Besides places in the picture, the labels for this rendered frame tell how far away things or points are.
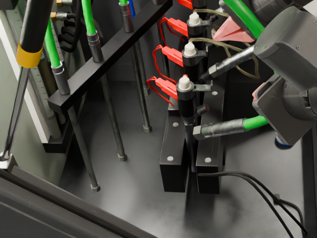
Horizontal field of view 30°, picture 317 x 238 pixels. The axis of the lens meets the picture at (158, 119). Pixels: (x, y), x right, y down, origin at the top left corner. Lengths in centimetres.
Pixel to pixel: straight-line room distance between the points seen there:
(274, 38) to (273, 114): 13
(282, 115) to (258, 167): 53
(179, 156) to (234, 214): 18
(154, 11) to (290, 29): 60
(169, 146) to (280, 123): 40
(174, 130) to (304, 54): 55
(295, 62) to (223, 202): 62
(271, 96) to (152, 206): 54
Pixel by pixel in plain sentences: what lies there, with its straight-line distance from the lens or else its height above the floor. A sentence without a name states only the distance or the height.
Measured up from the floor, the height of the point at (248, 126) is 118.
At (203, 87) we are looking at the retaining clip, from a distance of 93.
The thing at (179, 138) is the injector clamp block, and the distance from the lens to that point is 103.
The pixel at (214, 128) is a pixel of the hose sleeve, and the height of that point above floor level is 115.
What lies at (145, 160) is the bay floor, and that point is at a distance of 121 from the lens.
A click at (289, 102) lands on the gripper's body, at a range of 64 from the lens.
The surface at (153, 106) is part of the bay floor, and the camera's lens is 131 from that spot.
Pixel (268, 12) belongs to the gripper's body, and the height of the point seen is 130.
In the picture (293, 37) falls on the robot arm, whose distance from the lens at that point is 53.
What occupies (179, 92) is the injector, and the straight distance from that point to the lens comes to 92.
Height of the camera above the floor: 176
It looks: 47 degrees down
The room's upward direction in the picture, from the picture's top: 9 degrees counter-clockwise
